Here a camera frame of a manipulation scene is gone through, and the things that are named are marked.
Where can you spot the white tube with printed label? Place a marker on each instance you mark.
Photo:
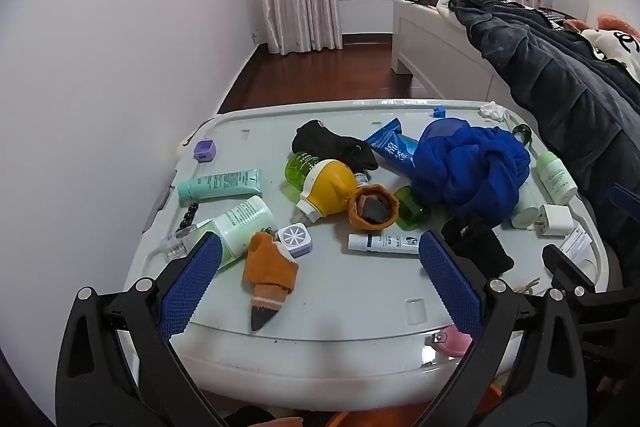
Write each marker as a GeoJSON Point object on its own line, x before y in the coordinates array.
{"type": "Point", "coordinates": [577, 246]}

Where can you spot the blue small clip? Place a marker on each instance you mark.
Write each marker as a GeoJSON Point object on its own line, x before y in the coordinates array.
{"type": "Point", "coordinates": [439, 111]}

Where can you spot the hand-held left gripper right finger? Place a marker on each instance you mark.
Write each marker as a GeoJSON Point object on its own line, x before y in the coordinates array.
{"type": "Point", "coordinates": [450, 282]}

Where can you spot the white cushion with black print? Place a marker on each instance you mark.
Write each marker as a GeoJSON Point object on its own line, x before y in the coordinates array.
{"type": "Point", "coordinates": [615, 46]}

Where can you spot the white window seat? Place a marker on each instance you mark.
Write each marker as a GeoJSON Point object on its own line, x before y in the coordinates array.
{"type": "Point", "coordinates": [365, 12]}

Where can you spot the teal cosmetic tube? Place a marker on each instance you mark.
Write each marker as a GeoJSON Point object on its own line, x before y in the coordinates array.
{"type": "Point", "coordinates": [220, 184]}

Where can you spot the white bottle with green cap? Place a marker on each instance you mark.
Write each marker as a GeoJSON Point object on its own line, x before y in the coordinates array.
{"type": "Point", "coordinates": [555, 177]}

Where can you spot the white purple square case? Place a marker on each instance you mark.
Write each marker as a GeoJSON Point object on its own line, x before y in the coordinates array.
{"type": "Point", "coordinates": [295, 241]}

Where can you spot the blue cloth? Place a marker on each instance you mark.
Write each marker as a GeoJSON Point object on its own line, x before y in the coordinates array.
{"type": "Point", "coordinates": [470, 167]}

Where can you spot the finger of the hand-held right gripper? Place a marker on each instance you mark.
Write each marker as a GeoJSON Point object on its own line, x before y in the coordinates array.
{"type": "Point", "coordinates": [565, 266]}
{"type": "Point", "coordinates": [624, 199]}

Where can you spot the yellow liquid mosquito repeller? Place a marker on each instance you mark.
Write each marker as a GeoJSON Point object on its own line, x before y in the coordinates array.
{"type": "Point", "coordinates": [327, 184]}

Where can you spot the white charger plug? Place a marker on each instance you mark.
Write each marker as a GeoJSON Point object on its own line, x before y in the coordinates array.
{"type": "Point", "coordinates": [555, 221]}

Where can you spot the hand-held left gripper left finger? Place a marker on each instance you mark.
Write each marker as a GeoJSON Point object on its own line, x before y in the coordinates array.
{"type": "Point", "coordinates": [192, 287]}

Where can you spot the white crumpled tissue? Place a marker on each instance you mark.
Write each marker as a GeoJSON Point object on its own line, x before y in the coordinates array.
{"type": "Point", "coordinates": [492, 109]}

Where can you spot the orange sock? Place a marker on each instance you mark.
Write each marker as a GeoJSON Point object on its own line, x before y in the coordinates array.
{"type": "Point", "coordinates": [372, 207]}
{"type": "Point", "coordinates": [270, 279]}

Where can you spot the black sock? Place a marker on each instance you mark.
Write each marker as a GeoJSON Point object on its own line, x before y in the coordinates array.
{"type": "Point", "coordinates": [335, 147]}
{"type": "Point", "coordinates": [477, 242]}

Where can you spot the white round bottle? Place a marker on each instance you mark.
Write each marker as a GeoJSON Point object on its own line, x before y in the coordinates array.
{"type": "Point", "coordinates": [525, 209]}

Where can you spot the orange plush toy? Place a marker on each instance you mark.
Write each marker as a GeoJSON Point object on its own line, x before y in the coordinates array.
{"type": "Point", "coordinates": [617, 21]}

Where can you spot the clear small bottle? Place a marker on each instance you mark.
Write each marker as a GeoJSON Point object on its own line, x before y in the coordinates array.
{"type": "Point", "coordinates": [175, 247]}

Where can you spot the small white tube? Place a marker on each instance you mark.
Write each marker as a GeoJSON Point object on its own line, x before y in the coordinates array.
{"type": "Point", "coordinates": [385, 243]}

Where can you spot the green translucent cap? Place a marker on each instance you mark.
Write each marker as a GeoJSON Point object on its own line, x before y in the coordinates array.
{"type": "Point", "coordinates": [412, 207]}

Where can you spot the pink plastic object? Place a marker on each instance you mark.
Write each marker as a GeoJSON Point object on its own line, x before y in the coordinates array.
{"type": "Point", "coordinates": [452, 341]}

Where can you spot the beige rubber band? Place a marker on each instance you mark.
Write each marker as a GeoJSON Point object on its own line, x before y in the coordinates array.
{"type": "Point", "coordinates": [527, 287]}

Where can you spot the purple small cap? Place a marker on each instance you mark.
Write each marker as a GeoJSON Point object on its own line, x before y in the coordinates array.
{"type": "Point", "coordinates": [205, 150]}

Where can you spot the small eye drop bottle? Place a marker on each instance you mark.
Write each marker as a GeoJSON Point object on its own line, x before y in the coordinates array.
{"type": "Point", "coordinates": [361, 179]}

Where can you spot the blue snack packet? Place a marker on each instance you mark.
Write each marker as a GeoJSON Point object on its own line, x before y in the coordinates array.
{"type": "Point", "coordinates": [392, 144]}

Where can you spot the pale green lotion bottle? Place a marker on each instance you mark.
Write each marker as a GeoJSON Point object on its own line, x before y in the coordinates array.
{"type": "Point", "coordinates": [242, 224]}

